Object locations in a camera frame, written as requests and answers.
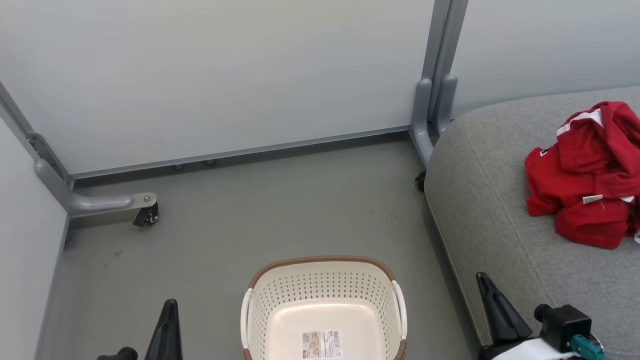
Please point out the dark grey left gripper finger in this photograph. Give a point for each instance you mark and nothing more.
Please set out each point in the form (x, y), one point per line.
(167, 335)

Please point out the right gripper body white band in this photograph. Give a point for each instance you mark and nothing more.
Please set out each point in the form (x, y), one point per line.
(525, 350)

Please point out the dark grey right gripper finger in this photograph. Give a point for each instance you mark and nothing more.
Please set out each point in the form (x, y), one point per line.
(500, 315)

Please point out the red sports jersey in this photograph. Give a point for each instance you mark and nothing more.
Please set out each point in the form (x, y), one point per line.
(585, 180)

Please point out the paper label in basket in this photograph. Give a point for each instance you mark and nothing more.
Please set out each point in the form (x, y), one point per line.
(321, 344)

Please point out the cream perforated laundry basket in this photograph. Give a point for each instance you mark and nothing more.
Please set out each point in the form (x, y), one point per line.
(325, 310)

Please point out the grey fabric sofa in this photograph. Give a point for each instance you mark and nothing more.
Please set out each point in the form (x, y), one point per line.
(490, 200)

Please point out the black caster wheel on foot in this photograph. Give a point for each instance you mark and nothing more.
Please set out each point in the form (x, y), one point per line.
(147, 215)

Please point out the grey partition foot tube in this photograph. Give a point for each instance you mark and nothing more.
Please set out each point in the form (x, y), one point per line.
(95, 204)

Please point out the black caster wheel by sofa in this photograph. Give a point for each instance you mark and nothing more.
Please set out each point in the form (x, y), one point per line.
(421, 181)

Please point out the black right wrist camera unit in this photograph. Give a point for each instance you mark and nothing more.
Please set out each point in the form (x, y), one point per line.
(562, 325)

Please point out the black wrist camera unit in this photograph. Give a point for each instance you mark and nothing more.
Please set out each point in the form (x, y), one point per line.
(120, 354)
(562, 325)

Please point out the black left wrist camera unit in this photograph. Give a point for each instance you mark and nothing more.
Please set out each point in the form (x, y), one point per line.
(120, 354)

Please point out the grey partition base rail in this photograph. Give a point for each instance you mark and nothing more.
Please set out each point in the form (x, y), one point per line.
(240, 154)

